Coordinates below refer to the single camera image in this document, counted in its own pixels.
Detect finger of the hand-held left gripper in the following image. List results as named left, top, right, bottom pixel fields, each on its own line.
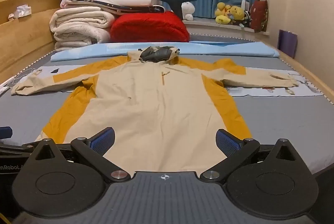
left=0, top=143, right=36, bottom=156
left=0, top=127, right=13, bottom=139

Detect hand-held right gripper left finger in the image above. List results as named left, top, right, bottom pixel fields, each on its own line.
left=31, top=127, right=131, bottom=183

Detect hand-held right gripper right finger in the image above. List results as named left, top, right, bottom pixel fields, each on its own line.
left=200, top=129, right=304, bottom=184

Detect beige and orange hooded jacket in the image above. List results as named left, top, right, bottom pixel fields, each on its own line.
left=11, top=46, right=299, bottom=174

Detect grey bed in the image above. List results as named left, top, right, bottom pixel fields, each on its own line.
left=0, top=41, right=334, bottom=181

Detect white deer printed sheet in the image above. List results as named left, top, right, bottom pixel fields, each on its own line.
left=0, top=66, right=324, bottom=98

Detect light blue folded mat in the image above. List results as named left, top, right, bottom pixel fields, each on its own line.
left=51, top=41, right=280, bottom=62

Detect cream folded quilt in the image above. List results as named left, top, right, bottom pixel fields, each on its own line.
left=49, top=6, right=117, bottom=52

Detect purple box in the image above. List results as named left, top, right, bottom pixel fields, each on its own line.
left=277, top=29, right=298, bottom=59

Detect red folded quilt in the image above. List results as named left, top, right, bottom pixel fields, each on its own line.
left=110, top=11, right=191, bottom=44

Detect grey window sill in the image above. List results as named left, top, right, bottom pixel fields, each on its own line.
left=183, top=18, right=269, bottom=37

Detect tissue pack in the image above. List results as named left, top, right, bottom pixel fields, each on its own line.
left=14, top=5, right=32, bottom=20

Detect white plush toy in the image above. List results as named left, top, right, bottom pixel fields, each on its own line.
left=181, top=1, right=195, bottom=20

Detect wooden bed frame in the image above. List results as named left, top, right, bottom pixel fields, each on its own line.
left=0, top=0, right=334, bottom=107

